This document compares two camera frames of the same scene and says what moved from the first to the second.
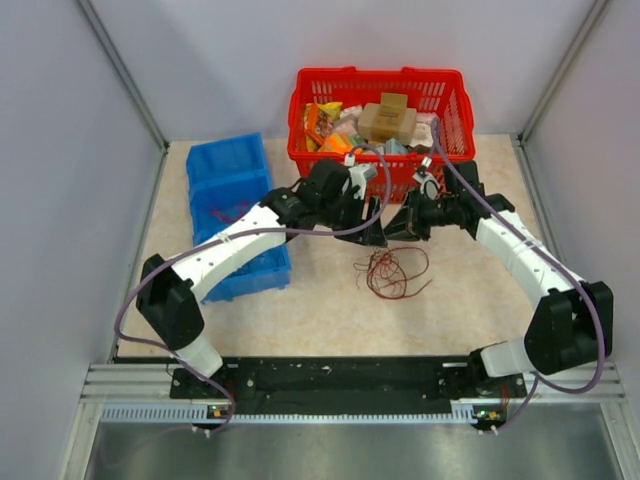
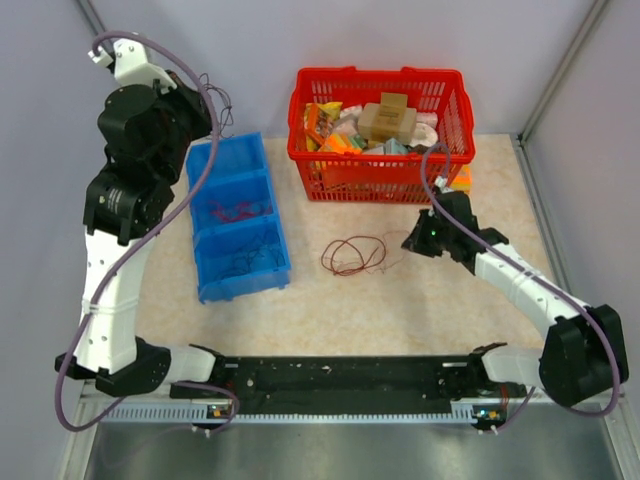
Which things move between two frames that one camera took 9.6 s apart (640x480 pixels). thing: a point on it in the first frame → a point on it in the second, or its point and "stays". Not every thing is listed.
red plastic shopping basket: x=408 y=124 stays
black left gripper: x=370 y=235 → x=191 y=100
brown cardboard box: x=392 y=119 stays
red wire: x=391 y=273 → x=364 y=253
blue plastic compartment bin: x=227 y=173 stays
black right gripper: x=407 y=223 → x=415 y=240
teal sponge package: x=393 y=146 stays
